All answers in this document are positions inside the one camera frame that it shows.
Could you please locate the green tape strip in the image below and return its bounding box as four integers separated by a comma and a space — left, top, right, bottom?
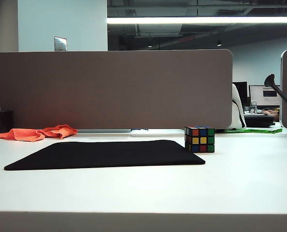
224, 128, 283, 134

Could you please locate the person forearm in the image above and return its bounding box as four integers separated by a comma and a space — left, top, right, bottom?
261, 109, 279, 120

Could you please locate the black angled pole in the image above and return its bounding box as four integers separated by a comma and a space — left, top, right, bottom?
264, 74, 287, 111

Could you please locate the black padded case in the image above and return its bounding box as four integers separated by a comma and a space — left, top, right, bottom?
244, 115, 276, 128

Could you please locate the long ceiling light strip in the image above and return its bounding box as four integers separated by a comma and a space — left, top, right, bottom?
107, 16, 287, 25

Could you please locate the metal wall switch plate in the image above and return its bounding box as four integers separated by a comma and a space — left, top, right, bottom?
54, 36, 68, 52

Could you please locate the dark computer monitor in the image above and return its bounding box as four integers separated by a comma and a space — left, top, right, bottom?
232, 81, 248, 104

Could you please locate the black fabric mouse pad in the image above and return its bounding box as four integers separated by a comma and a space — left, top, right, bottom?
3, 139, 206, 171

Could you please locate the lit computer monitor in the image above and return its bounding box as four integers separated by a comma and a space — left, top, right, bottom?
249, 85, 281, 107

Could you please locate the multicoloured puzzle cube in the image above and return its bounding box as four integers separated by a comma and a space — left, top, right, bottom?
184, 125, 215, 153

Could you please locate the orange cloth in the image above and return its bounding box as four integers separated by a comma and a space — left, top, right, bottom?
0, 124, 79, 142

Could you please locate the wide brown desk partition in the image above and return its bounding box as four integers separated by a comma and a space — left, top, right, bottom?
0, 49, 234, 130

